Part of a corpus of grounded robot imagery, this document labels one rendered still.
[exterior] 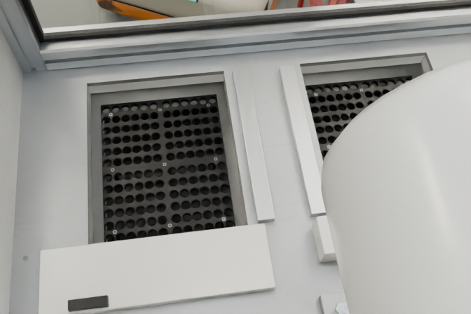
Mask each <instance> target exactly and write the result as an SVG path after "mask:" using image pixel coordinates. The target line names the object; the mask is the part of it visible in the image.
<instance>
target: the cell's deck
mask: <svg viewBox="0 0 471 314"><path fill-rule="evenodd" d="M469 57H471V33H464V34H449V35H441V36H425V37H417V38H409V39H393V40H385V41H370V42H362V43H346V44H338V45H330V46H314V47H306V48H290V49H282V50H267V51H259V52H251V53H235V54H227V55H212V56H203V57H188V58H180V59H171V60H156V61H148V62H133V63H125V64H109V65H101V66H92V67H77V68H69V69H54V70H44V71H37V70H36V68H32V71H29V72H23V75H22V98H21V111H20V134H19V147H18V170H17V183H16V195H15V218H14V231H13V255H12V267H11V290H10V303H9V314H38V312H39V271H40V251H41V250H50V249H56V248H63V247H73V246H80V245H91V244H92V243H93V232H92V182H91V131H90V94H93V93H107V92H115V91H123V90H137V89H145V88H159V87H168V86H182V85H190V84H198V83H212V82H220V81H223V82H224V89H225V94H226V103H227V107H228V116H229V120H230V126H231V134H232V139H233V148H234V152H235V161H236V165H237V171H238V179H239V184H240V192H241V197H242V202H243V210H244V215H245V224H246V226H248V225H254V224H258V223H257V216H256V212H255V207H254V199H253V195H252V187H251V182H250V174H249V170H248V165H247V157H246V153H245V145H244V140H243V132H242V128H241V123H240V115H239V111H238V103H237V98H236V90H235V86H234V81H233V71H240V70H248V74H249V78H250V85H251V89H252V96H253V100H254V108H255V111H256V116H257V123H258V127H259V134H260V138H261V145H262V149H263V154H264V161H265V165H266V172H267V176H268V183H269V188H270V192H271V199H272V203H273V210H274V215H275V221H272V222H266V223H260V224H265V227H266V235H267V238H268V246H269V251H270V255H271V263H272V267H273V274H274V279H275V289H273V290H267V291H262V292H251V293H246V294H236V295H230V296H220V297H215V298H209V299H199V300H193V301H183V302H177V303H167V304H162V305H156V306H146V307H141V308H131V309H125V310H115V311H109V312H103V313H93V314H322V310H321V306H320V300H319V296H320V295H322V294H331V293H337V292H344V289H343V284H342V280H341V275H340V271H339V266H338V263H337V261H327V262H322V263H321V262H320V261H319V258H318V251H317V248H316V244H315V239H314V235H313V229H312V226H313V223H314V221H315V219H316V217H310V213H309V209H308V203H307V200H306V194H305V191H304V187H303V181H302V177H301V171H300V167H299V162H298V158H297V154H296V149H295V145H294V139H293V135H292V129H291V125H290V122H289V116H288V113H287V107H286V103H285V97H284V93H283V90H282V84H281V80H280V75H279V68H280V67H285V66H293V65H294V68H295V72H296V77H297V81H298V84H299V90H300V93H301V99H302V102H303V107H304V111H305V114H306V119H307V123H308V128H309V131H310V137H311V140H312V144H313V149H314V152H315V158H316V161H317V165H318V170H319V173H320V179H322V165H323V159H322V154H321V151H320V145H319V142H318V137H317V134H316V131H315V125H314V122H313V117H312V113H311V110H310V105H309V101H308V96H307V93H306V88H305V85H304V81H303V76H302V74H309V73H318V72H325V71H340V70H347V69H362V68H370V67H384V66H392V65H400V64H414V63H421V65H422V68H423V71H424V73H428V72H429V71H432V70H435V69H438V68H440V67H443V66H445V65H448V64H451V63H453V62H457V61H460V60H464V59H467V58H469Z"/></svg>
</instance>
